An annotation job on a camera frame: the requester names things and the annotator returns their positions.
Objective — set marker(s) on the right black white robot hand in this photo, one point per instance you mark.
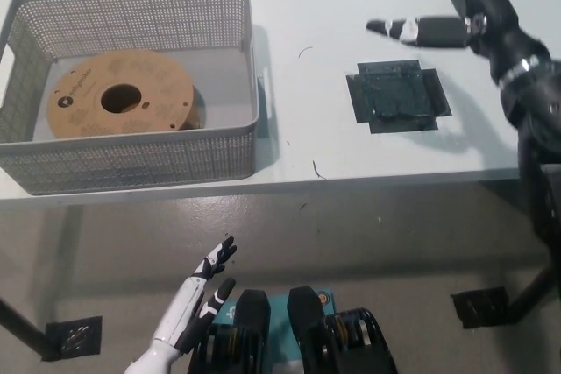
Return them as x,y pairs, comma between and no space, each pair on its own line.
491,15

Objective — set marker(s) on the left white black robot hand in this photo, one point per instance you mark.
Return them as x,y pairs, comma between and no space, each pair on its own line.
188,312

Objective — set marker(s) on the cardboard filament spool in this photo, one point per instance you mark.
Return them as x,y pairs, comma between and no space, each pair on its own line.
83,102

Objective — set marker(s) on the black teal robot torso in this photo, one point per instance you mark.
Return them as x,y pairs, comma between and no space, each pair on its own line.
302,334

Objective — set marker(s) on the black tape patch on table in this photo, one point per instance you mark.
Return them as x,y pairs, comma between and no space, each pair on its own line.
396,98

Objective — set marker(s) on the black metal table leg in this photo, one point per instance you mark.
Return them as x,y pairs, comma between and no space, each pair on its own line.
532,299
22,330

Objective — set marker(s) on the grey perforated plastic basket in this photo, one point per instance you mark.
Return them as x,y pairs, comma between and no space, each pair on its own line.
140,150

